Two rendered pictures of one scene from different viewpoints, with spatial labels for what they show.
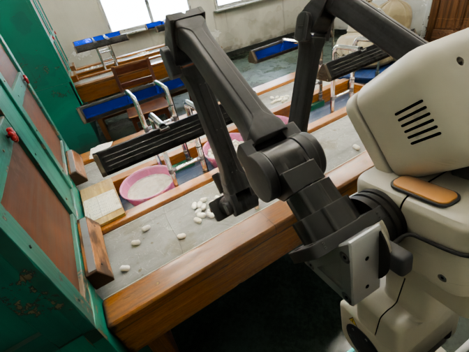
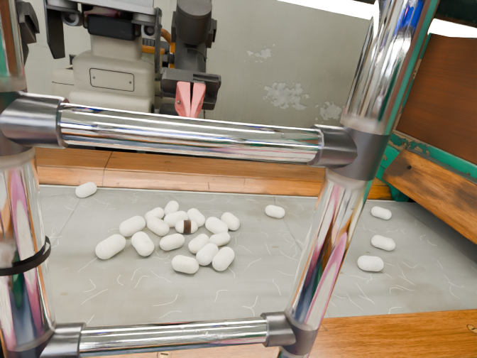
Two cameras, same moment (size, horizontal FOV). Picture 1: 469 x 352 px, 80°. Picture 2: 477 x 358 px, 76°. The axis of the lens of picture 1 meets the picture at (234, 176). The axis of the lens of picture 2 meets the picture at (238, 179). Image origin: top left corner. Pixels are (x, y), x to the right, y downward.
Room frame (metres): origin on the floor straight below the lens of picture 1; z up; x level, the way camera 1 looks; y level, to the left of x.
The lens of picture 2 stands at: (1.19, 0.24, 1.00)
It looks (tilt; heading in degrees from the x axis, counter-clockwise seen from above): 24 degrees down; 189
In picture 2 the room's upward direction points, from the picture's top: 10 degrees clockwise
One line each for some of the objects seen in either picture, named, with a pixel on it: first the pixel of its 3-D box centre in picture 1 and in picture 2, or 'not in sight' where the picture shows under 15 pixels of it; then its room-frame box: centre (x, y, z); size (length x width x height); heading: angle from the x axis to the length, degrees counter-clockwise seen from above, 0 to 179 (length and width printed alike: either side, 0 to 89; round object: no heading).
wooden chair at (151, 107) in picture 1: (146, 106); not in sight; (3.08, 0.80, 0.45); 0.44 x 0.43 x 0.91; 106
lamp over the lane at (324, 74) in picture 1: (371, 52); not in sight; (1.32, -0.75, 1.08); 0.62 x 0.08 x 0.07; 114
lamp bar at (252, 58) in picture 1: (292, 42); not in sight; (1.83, -0.52, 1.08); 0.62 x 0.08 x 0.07; 114
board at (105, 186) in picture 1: (100, 201); not in sight; (1.02, 0.61, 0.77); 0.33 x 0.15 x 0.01; 24
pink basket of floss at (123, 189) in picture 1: (151, 188); not in sight; (1.11, 0.41, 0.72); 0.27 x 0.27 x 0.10
